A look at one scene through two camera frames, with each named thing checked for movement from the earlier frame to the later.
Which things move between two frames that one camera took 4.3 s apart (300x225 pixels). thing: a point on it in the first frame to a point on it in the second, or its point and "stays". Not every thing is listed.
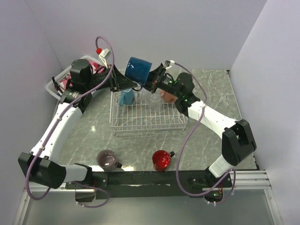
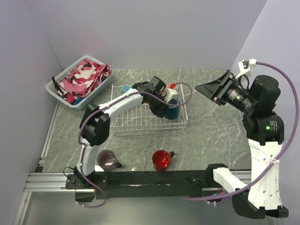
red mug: x=161 y=159 stays
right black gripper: x=154 y=78 to x=216 y=88
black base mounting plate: x=152 y=184 stays
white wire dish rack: x=148 y=113 stays
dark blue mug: x=138 y=70 to x=172 y=112
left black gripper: x=120 y=81 to x=160 y=112
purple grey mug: x=106 y=159 stays
